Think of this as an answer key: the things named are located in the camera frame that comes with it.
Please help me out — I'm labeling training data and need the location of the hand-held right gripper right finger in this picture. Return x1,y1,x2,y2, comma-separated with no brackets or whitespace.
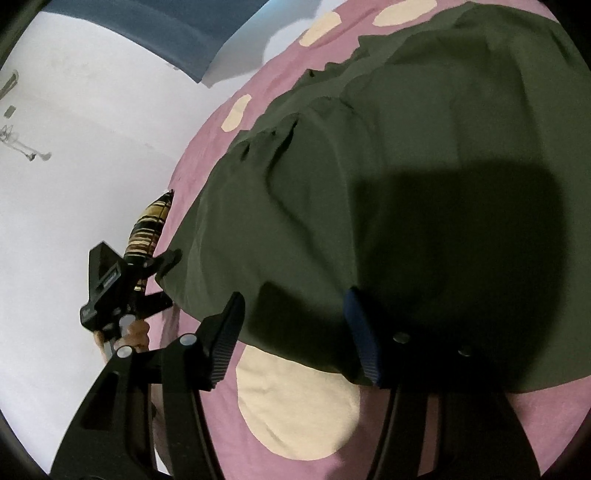
342,286,541,480

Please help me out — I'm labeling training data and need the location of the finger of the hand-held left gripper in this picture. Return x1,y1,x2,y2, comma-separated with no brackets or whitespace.
131,248,182,281
131,291,174,323

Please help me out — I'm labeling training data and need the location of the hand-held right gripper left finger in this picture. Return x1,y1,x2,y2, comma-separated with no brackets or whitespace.
48,292,246,480

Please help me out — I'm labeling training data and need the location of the olive green zip jacket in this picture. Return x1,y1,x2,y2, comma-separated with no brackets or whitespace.
154,0,591,393

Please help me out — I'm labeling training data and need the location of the person's left hand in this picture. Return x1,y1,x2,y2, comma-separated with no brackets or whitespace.
95,318,151,355

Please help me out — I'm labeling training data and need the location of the striped black and gold pillow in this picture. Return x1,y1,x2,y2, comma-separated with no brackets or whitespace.
124,190,175,292

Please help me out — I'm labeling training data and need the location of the pink blanket with cream dots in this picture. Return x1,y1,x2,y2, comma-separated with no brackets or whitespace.
150,0,591,480

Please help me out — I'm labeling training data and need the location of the blue curtain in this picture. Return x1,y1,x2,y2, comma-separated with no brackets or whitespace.
44,0,273,84

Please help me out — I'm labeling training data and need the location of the wire wall hanger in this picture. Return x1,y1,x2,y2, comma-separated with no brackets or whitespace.
0,124,52,163

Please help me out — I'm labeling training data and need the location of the wall-mounted rail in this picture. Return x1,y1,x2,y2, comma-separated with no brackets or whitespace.
0,69,21,100

